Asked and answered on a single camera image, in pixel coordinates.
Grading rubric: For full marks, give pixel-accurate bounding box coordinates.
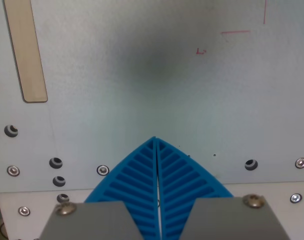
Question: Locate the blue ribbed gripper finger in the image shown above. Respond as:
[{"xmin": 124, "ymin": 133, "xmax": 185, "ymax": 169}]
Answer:
[
  {"xmin": 38, "ymin": 136, "xmax": 162, "ymax": 240},
  {"xmin": 155, "ymin": 136, "xmax": 290, "ymax": 240}
]

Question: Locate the light wooden strip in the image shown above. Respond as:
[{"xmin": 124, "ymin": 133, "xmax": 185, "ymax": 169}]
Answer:
[{"xmin": 2, "ymin": 0, "xmax": 49, "ymax": 104}]

